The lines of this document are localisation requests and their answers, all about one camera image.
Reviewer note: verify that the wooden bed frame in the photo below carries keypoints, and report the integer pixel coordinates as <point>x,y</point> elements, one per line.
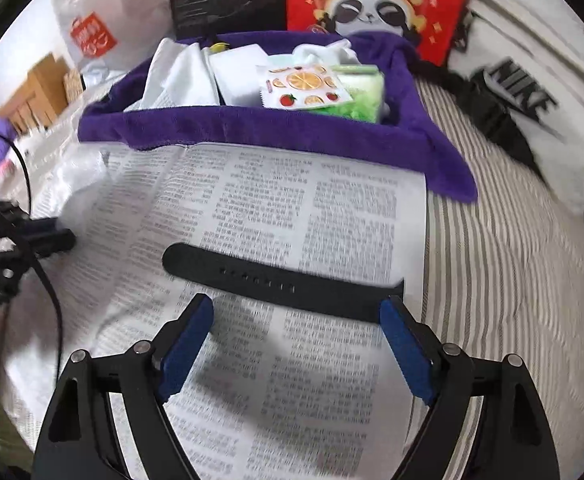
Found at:
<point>50,86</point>

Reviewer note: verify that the fruit pattern packet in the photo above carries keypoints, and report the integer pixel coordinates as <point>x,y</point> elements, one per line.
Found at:
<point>301,87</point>

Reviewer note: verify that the white glove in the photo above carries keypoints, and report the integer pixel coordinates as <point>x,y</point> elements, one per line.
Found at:
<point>337,53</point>

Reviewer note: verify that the white plastic shopping bag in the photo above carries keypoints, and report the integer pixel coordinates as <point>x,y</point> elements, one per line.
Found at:
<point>107,36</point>

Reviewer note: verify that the white tissue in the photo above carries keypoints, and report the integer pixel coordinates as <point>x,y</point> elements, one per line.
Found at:
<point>179,75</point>

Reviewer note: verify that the newspaper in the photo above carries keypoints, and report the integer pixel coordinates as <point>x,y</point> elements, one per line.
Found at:
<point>295,379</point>

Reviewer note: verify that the green wet wipe packet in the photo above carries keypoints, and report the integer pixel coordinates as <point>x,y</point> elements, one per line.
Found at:
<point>366,86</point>

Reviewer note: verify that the white cloth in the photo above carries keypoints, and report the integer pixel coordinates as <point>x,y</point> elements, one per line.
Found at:
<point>237,74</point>

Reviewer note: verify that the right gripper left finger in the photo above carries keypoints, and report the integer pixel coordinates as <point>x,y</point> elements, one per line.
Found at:
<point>78,438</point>

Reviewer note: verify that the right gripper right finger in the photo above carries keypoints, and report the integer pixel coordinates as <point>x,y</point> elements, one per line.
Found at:
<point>513,439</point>

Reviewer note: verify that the white Nike waist bag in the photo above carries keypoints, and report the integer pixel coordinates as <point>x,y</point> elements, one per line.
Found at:
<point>531,52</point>

